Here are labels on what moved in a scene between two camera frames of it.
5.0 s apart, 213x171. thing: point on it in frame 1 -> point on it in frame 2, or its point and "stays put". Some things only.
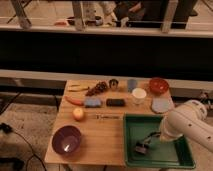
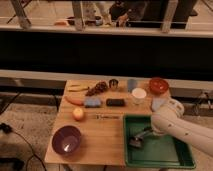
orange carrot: x=74 y=100 stays put
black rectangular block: x=115 y=102 stays put
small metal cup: x=113 y=83 stays put
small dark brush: x=141 y=148 -> x=136 y=141
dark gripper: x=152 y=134 -> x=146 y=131
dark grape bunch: x=100 y=87 stays put
